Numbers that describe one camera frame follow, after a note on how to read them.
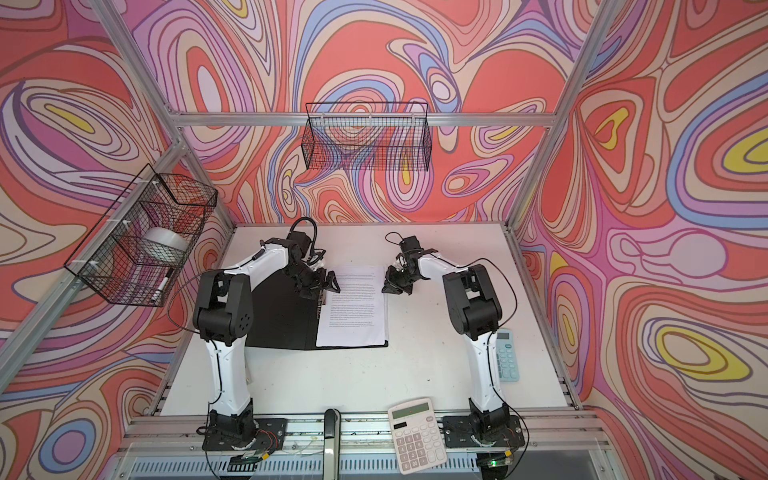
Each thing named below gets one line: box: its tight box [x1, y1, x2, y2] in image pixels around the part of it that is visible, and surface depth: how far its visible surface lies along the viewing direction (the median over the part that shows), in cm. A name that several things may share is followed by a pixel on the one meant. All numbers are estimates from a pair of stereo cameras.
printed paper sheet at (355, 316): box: [317, 265, 386, 346], surface depth 97 cm
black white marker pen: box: [152, 274, 171, 302], surface depth 73 cm
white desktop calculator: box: [388, 397, 448, 475], surface depth 73 cm
